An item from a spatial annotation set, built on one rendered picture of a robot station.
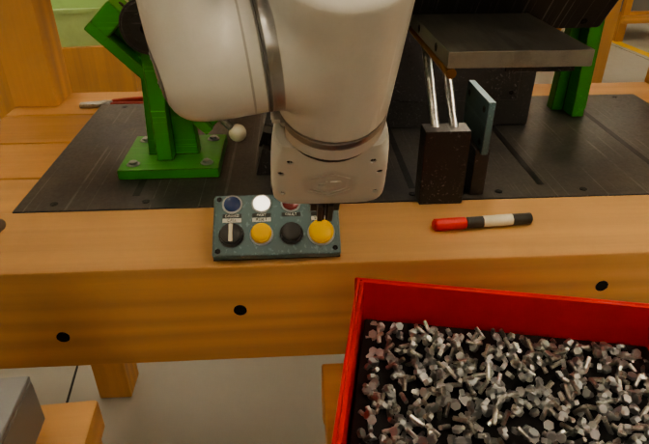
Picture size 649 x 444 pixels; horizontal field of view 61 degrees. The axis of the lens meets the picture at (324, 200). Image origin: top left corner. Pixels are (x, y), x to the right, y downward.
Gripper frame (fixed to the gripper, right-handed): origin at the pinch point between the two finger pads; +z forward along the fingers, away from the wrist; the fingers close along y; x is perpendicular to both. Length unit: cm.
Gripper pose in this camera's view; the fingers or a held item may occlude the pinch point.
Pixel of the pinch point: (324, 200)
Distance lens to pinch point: 57.2
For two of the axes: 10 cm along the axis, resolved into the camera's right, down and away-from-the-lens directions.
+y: 10.0, -0.3, 0.5
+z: -0.3, 4.2, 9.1
